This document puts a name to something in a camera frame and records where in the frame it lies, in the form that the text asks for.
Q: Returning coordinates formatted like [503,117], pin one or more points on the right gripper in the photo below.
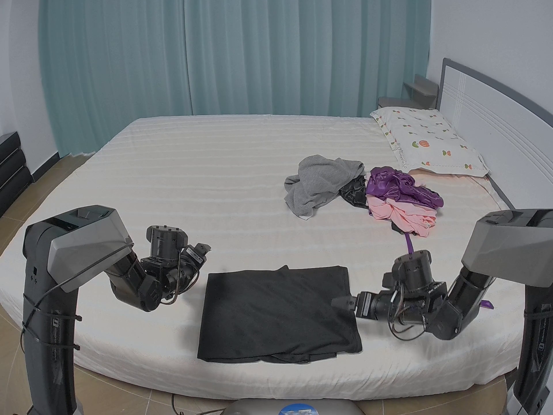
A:
[373,306]

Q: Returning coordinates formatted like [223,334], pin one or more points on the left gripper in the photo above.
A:
[194,260]

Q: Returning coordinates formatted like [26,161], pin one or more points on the black T-shirt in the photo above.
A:
[276,314]

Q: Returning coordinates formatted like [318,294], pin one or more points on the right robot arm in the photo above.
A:
[497,249]

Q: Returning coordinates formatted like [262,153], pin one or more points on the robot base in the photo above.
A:
[293,407]

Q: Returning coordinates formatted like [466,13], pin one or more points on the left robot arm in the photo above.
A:
[77,240]

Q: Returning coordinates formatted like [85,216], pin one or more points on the bed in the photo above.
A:
[194,180]

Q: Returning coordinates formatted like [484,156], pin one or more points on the pink garment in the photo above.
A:
[401,214]

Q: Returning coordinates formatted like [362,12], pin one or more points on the small black garment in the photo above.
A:
[355,190]

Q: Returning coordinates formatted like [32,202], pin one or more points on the grey garment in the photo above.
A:
[319,184]

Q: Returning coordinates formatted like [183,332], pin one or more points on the purple garment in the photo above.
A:
[397,186]

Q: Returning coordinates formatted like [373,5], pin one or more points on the white printed pillow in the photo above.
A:
[427,141]

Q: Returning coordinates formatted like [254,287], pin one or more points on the black chest of drawers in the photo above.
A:
[13,171]

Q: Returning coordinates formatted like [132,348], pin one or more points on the blue-green curtain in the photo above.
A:
[306,41]
[116,58]

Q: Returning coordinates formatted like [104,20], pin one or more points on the grey bedside table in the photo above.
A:
[410,95]

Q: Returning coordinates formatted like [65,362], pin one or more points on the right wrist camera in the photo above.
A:
[388,281]

